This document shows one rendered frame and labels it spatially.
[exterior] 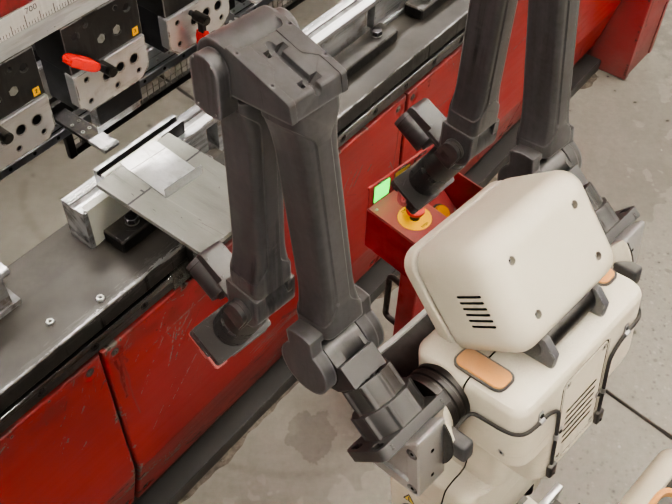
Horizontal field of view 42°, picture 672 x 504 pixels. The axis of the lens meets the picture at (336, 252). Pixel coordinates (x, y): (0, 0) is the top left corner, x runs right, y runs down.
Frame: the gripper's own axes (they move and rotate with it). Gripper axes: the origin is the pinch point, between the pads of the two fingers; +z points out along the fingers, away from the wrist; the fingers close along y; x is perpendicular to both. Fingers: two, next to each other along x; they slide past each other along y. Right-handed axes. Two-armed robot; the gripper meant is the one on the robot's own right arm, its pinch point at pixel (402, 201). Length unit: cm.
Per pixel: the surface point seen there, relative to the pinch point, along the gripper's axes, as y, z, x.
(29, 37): 42, -14, -50
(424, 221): -15.9, 21.7, 4.9
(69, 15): 34, -14, -51
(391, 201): -15.5, 25.8, -2.9
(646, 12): -189, 80, -5
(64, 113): 29, 27, -54
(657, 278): -111, 80, 63
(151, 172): 27.2, 16.0, -32.7
